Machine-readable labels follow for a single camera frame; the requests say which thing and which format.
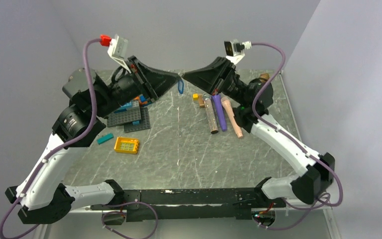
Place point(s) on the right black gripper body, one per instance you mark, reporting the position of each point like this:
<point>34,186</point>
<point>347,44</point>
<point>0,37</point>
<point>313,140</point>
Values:
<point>230,83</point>

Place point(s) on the teal lego brick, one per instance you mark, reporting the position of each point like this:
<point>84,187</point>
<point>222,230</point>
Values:
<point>105,138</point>

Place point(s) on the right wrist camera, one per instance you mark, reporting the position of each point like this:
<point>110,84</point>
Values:
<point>235,50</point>

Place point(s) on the gold microphone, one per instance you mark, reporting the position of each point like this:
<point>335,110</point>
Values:
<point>264,77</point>

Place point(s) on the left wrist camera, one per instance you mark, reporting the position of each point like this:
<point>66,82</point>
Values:
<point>117,47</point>

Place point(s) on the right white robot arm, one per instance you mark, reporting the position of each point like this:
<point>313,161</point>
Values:
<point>311,177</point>

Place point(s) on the brown small block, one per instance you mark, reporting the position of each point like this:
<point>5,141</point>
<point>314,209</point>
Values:
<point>200,101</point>

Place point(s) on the blue grey lego stack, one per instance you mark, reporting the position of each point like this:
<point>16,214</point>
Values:
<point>136,103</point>

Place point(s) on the dark grey lego baseplate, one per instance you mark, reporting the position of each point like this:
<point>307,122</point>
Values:
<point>132,121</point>

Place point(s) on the orange lego window piece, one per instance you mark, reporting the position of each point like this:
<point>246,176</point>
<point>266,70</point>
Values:
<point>126,145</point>

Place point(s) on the purple microphone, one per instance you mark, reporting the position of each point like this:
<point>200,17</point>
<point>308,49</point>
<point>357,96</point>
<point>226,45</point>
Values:
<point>220,113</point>

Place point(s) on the glitter microphone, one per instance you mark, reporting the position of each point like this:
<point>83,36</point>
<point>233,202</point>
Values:
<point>210,113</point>

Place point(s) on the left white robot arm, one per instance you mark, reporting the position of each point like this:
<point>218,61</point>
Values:
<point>42,197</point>

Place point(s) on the blue key tag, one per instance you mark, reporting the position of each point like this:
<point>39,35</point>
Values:
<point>180,86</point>

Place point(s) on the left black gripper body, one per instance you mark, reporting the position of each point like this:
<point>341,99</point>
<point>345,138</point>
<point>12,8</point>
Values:
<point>141,76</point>

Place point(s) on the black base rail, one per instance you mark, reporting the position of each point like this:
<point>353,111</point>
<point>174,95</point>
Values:
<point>238,203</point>

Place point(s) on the pink microphone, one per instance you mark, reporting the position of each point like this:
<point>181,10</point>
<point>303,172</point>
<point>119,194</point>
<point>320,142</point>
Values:
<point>229,110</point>

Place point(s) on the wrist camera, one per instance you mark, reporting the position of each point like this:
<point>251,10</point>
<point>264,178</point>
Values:
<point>117,47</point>
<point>235,50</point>

